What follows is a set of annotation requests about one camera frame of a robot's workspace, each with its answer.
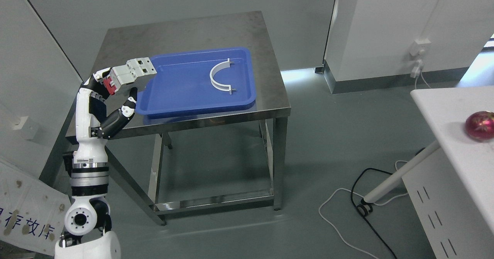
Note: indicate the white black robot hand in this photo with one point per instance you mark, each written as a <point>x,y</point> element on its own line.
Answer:
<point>93,126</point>

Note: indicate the white red circuit breaker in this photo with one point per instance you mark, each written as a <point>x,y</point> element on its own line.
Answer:
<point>135,72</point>

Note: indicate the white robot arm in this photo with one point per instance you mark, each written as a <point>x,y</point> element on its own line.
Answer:
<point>88,226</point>

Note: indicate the stainless steel table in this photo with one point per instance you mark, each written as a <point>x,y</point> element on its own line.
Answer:
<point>271,108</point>

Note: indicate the blue plastic tray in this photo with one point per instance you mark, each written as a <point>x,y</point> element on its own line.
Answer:
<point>182,87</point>

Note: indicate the white labelled board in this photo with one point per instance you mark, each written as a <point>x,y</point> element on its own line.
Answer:
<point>32,213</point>

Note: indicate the white power plug adapter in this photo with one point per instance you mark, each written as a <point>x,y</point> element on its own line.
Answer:
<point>417,68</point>

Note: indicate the white desk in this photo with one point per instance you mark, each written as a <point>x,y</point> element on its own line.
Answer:
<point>450,182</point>

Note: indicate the red patterned ball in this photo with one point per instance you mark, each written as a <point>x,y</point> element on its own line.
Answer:
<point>480,125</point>

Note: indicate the white curved bracket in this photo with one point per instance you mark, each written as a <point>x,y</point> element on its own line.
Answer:
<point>218,77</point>

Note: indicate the white wall socket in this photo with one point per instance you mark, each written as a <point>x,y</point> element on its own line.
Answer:
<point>419,47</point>

